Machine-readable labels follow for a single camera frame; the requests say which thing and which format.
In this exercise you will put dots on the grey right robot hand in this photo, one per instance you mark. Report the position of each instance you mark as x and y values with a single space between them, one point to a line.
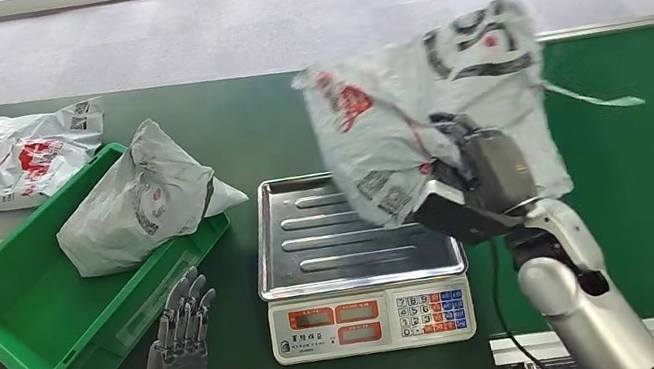
500 172

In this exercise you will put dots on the grey mailer package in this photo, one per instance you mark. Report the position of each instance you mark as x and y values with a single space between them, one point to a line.
124 218
385 132

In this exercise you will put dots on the crumpled grey mailer package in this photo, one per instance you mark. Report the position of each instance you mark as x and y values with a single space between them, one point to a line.
124 218

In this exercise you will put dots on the white electronic scale base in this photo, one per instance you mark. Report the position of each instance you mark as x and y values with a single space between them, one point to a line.
327 337

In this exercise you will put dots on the green plastic bin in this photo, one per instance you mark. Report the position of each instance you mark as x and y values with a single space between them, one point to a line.
21 317

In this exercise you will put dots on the steel weighing tray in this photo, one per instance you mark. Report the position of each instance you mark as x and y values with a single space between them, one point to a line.
326 257

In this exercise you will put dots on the dark right wrist camera box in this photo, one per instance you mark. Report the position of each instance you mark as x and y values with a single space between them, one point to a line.
461 220

